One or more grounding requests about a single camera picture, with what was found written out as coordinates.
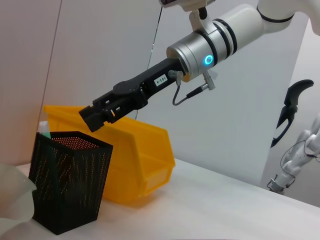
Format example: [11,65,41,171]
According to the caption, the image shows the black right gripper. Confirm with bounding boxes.
[92,57,187,109]

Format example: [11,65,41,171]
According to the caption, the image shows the black curved robot shell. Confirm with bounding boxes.
[271,79,315,148]

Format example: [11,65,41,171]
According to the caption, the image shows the yellow plastic bin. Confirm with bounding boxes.
[42,104,176,205]

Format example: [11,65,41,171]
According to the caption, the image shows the black mesh pen holder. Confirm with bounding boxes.
[28,131,114,236]

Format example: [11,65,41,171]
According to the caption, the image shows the grey right gripper cable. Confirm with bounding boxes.
[172,71,218,106]

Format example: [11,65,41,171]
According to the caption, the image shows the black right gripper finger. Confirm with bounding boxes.
[78,94,148,134]

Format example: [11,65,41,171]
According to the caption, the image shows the right gripper cable plug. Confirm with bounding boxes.
[167,69,185,87]

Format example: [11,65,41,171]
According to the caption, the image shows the translucent wavy fruit plate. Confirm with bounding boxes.
[0,162,37,222]

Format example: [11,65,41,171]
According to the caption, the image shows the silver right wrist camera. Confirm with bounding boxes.
[159,0,216,33]

